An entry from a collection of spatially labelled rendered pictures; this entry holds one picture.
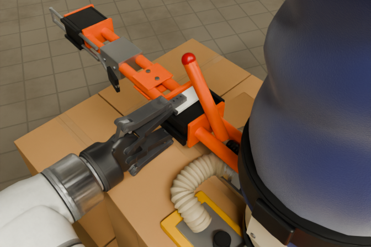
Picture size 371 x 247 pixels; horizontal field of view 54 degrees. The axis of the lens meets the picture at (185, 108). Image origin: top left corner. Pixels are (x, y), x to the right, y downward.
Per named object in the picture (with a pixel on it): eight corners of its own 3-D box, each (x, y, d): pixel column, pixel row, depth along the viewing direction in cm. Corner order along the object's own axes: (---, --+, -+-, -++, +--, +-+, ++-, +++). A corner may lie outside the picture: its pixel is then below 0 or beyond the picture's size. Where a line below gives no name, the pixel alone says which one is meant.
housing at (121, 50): (146, 66, 78) (144, 50, 75) (119, 81, 75) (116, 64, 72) (126, 51, 82) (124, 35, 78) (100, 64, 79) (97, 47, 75)
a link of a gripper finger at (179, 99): (159, 111, 62) (158, 98, 60) (181, 96, 65) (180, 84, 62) (165, 116, 61) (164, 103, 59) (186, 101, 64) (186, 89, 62)
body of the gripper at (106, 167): (71, 143, 55) (120, 112, 60) (83, 174, 62) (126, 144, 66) (99, 173, 52) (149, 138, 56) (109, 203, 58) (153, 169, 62)
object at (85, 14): (115, 37, 85) (112, 18, 81) (87, 49, 81) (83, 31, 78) (95, 21, 89) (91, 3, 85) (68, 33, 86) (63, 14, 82)
